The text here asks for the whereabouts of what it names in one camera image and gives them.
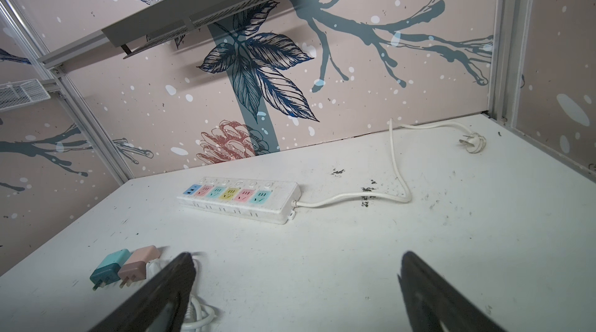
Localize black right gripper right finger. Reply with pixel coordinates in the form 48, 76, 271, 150
397, 251, 504, 332

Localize white power strip cable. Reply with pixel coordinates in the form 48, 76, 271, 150
292, 118, 471, 209

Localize white coiled socket cable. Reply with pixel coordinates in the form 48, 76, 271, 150
146, 257, 217, 332

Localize white three-pin plug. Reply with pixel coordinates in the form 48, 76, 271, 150
459, 133, 487, 154

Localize long white power strip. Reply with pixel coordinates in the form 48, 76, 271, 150
177, 177, 301, 225

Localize white wire mesh basket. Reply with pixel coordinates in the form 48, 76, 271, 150
0, 79, 51, 112

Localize teal charger near pink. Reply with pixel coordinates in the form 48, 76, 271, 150
89, 249, 131, 291

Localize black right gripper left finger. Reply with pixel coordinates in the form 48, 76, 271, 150
91, 252, 196, 332

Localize pink charger plug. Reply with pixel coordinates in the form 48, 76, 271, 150
118, 245, 161, 288

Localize black wall basket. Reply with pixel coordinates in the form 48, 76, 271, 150
101, 0, 301, 59

